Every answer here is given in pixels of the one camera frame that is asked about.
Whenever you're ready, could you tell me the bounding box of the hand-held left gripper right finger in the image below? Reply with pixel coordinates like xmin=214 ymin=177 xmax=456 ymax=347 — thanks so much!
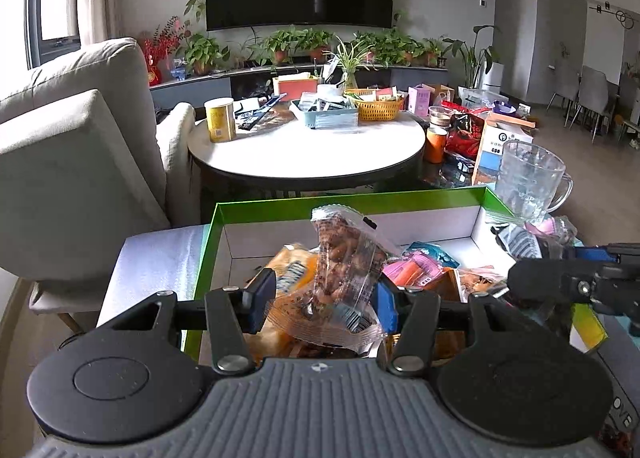
xmin=375 ymin=279 xmax=549 ymax=377

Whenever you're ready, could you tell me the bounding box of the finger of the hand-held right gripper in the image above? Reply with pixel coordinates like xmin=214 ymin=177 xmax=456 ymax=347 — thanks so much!
xmin=564 ymin=244 xmax=640 ymax=266
xmin=506 ymin=258 xmax=640 ymax=316

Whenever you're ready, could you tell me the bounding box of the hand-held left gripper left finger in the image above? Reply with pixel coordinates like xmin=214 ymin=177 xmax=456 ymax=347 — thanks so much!
xmin=97 ymin=268 xmax=277 ymax=375

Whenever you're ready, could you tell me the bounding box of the black white striped packet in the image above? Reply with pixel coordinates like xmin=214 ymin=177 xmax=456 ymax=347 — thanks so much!
xmin=491 ymin=224 xmax=543 ymax=259

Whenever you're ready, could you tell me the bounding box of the pink sausage snack packet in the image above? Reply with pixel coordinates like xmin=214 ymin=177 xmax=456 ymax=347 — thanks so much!
xmin=382 ymin=242 xmax=460 ymax=291

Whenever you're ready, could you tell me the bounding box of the clear nut snack packet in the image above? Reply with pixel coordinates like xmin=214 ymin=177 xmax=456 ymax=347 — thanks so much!
xmin=264 ymin=205 xmax=403 ymax=356

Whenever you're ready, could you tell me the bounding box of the green cardboard box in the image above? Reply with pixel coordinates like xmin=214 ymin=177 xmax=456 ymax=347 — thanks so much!
xmin=182 ymin=186 xmax=609 ymax=356

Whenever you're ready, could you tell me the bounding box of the pink clear wrapper packet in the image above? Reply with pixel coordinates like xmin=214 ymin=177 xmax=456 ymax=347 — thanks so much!
xmin=522 ymin=217 xmax=576 ymax=249

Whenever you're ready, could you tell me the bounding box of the orange round-ball snack packet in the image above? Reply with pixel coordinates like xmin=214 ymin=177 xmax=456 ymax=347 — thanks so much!
xmin=262 ymin=244 xmax=322 ymax=333

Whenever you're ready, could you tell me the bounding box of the clear glass pitcher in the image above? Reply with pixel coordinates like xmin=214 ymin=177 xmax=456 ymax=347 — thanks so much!
xmin=495 ymin=140 xmax=575 ymax=226

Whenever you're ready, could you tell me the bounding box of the blue white carton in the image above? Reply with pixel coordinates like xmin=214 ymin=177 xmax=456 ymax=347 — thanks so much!
xmin=472 ymin=120 xmax=535 ymax=186

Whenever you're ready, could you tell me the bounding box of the round white table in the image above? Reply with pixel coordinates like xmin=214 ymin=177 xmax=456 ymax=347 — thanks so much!
xmin=187 ymin=100 xmax=427 ymax=203

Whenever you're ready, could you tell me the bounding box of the grey dining chair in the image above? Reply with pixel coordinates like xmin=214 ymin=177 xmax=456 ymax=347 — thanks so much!
xmin=567 ymin=65 xmax=621 ymax=143
xmin=547 ymin=66 xmax=581 ymax=113

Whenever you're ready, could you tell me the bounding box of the red snack bag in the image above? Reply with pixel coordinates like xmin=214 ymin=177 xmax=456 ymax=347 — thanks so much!
xmin=445 ymin=110 xmax=491 ymax=159

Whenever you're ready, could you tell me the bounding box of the orange cylinder can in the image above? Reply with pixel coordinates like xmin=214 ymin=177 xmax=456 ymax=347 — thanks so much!
xmin=425 ymin=128 xmax=448 ymax=163

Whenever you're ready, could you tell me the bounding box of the white plush cushion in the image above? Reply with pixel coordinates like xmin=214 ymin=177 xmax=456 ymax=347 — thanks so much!
xmin=156 ymin=102 xmax=197 ymax=226

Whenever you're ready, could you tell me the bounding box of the dark glossy dried-fruit bag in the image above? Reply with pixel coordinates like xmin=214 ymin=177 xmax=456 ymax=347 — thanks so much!
xmin=602 ymin=427 xmax=640 ymax=458

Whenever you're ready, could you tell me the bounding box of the yellow can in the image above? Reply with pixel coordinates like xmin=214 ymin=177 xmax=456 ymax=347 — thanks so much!
xmin=205 ymin=98 xmax=237 ymax=143

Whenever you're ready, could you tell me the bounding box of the clear plastic bag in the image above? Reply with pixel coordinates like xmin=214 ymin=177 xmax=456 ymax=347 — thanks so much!
xmin=457 ymin=86 xmax=501 ymax=111

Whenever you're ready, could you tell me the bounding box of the blue grey plastic basket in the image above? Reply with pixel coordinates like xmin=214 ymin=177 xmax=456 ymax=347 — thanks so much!
xmin=291 ymin=95 xmax=359 ymax=129

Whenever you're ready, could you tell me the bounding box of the orange woven basket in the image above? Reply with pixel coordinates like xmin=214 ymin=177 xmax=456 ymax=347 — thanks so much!
xmin=345 ymin=88 xmax=405 ymax=122

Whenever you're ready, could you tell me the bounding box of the tall plant in white pot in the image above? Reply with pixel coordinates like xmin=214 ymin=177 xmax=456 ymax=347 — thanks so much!
xmin=442 ymin=25 xmax=504 ymax=89

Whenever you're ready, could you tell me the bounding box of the pink purple box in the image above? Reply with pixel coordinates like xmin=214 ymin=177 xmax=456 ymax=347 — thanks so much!
xmin=407 ymin=84 xmax=433 ymax=113

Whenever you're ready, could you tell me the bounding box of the orange box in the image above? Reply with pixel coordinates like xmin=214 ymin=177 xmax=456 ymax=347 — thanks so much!
xmin=272 ymin=76 xmax=319 ymax=102

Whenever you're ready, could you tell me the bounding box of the grey television cabinet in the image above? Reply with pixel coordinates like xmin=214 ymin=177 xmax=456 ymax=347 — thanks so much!
xmin=150 ymin=62 xmax=448 ymax=111

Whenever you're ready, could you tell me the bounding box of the beige fabric sofa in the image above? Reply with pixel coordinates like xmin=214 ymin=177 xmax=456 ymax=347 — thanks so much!
xmin=0 ymin=38 xmax=198 ymax=333

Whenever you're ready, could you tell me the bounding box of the spider plant in vase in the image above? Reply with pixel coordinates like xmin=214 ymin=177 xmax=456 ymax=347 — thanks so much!
xmin=324 ymin=36 xmax=375 ymax=91

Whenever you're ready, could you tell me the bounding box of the green potted plant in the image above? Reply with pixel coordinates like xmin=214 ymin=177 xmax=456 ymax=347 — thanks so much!
xmin=422 ymin=38 xmax=449 ymax=68
xmin=350 ymin=30 xmax=426 ymax=67
xmin=262 ymin=28 xmax=335 ymax=64
xmin=182 ymin=32 xmax=231 ymax=76

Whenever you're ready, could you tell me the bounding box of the red flower decoration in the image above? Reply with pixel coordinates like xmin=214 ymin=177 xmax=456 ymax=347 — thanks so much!
xmin=140 ymin=18 xmax=186 ymax=86

